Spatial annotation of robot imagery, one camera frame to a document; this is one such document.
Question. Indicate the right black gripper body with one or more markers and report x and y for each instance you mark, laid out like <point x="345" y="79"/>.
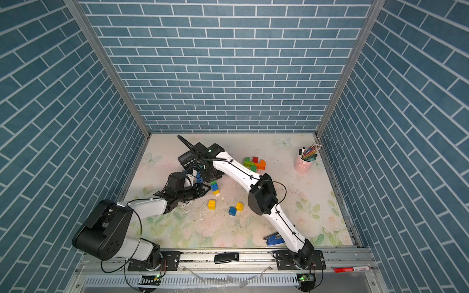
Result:
<point x="208" y="177"/>

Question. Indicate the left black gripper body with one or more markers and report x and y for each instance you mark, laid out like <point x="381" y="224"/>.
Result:
<point x="188" y="193"/>

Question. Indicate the orange long lego brick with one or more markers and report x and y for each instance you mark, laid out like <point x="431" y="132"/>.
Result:
<point x="260" y="166"/>

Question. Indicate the lime long lego brick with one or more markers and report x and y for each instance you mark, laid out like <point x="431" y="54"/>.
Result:
<point x="249" y="164"/>

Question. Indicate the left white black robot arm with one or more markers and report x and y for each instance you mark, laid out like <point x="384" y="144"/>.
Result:
<point x="114" y="229"/>

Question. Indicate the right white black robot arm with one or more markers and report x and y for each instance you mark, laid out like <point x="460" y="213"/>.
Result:
<point x="263" y="201"/>

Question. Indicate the black desk calculator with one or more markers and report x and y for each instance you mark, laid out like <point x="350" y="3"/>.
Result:
<point x="189" y="161"/>

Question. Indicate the blue black stapler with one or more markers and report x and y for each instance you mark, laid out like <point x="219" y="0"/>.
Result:
<point x="274" y="239"/>

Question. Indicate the pink pencil cup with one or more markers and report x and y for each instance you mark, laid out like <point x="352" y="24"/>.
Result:
<point x="301" y="166"/>

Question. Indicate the coloured pencils bundle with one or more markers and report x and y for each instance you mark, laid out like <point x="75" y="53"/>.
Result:
<point x="310" y="154"/>

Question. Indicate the red marker pen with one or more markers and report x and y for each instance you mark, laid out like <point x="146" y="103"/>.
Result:
<point x="351" y="269"/>

